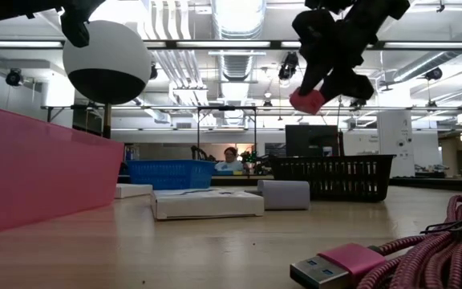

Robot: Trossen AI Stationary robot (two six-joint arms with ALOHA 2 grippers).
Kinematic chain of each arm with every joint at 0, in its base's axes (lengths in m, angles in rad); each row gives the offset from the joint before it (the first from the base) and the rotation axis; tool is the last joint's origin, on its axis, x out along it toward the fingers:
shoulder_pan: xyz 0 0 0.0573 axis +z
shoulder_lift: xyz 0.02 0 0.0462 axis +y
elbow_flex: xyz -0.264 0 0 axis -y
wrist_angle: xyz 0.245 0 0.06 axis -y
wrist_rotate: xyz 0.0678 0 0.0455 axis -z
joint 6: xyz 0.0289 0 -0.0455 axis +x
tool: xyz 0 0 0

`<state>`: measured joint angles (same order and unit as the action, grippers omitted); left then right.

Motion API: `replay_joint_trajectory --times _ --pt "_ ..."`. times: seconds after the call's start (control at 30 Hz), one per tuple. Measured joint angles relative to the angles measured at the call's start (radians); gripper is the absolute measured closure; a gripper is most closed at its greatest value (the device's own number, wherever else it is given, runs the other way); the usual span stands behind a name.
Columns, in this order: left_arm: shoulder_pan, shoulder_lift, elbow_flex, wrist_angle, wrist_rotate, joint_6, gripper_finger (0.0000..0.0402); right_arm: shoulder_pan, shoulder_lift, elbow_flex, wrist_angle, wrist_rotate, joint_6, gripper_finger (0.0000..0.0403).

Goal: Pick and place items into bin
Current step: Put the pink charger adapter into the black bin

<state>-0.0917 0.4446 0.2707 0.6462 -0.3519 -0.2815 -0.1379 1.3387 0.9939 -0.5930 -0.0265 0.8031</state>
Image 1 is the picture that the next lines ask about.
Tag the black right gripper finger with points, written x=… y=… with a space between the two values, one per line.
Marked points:
x=315 y=36
x=349 y=86

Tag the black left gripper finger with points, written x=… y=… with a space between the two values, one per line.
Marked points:
x=75 y=30

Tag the pink cube block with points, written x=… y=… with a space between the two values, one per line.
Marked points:
x=305 y=104

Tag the lavender cube block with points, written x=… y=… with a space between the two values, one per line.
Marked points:
x=285 y=194

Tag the white printed box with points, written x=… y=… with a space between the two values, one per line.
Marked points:
x=207 y=206

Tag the black background robot arm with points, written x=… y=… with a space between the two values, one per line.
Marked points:
x=255 y=160
x=199 y=154

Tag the pink translucent plastic bin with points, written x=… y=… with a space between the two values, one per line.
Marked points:
x=42 y=172

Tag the white globe lamp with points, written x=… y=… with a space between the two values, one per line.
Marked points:
x=106 y=52

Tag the black ceiling spotlight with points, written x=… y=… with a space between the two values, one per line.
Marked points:
x=14 y=77
x=433 y=74
x=289 y=66

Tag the black overhead rig bar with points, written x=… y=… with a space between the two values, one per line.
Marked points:
x=276 y=44

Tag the black background monitor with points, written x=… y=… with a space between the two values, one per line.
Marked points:
x=311 y=140

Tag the white square column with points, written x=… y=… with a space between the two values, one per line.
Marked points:
x=395 y=140

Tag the black plastic basket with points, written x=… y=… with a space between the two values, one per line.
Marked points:
x=335 y=176

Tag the person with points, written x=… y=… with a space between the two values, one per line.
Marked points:
x=229 y=162

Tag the blue plastic basket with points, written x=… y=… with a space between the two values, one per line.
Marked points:
x=171 y=174

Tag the black background rig frame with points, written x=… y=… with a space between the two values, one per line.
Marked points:
x=227 y=108

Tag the black table frame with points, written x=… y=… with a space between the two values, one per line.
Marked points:
x=435 y=184

